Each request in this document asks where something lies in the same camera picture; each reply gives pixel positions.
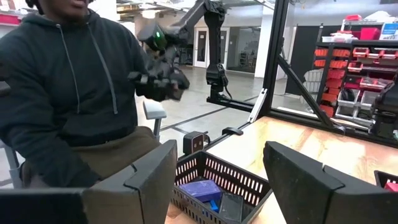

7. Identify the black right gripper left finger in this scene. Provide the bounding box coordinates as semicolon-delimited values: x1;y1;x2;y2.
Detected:
81;139;178;224

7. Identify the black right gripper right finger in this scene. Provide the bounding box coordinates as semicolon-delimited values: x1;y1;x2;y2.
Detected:
262;141;398;224

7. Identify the purple blue box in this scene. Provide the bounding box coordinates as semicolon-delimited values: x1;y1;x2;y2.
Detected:
178;179;223;203

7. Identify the black flat case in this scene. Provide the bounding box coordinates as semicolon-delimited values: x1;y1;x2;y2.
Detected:
218;192;244;223

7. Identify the black slotted plastic basket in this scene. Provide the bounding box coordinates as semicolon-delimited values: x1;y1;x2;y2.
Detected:
170;150;273;224
374;170;398;195

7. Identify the black table clamp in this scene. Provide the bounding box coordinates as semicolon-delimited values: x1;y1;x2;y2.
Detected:
221;126;244;137

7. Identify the person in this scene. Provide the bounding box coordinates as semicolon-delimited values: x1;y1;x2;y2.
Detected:
0;0;163;189

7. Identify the shelf rack with red bins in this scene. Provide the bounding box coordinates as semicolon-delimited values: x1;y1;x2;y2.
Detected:
310;12;398;126

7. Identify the white glass double door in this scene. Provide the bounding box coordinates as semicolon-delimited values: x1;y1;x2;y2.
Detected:
193;27;231;70

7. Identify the red storage box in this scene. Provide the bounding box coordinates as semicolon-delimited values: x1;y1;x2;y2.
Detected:
359;27;382;41

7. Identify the black table-level camera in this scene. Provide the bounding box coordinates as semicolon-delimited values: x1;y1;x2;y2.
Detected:
182;131;210;156

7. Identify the white frame bracket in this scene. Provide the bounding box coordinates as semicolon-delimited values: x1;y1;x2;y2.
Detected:
247;88;269;124

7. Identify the black aluminium table frame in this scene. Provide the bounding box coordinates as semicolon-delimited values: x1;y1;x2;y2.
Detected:
206;0;398;147

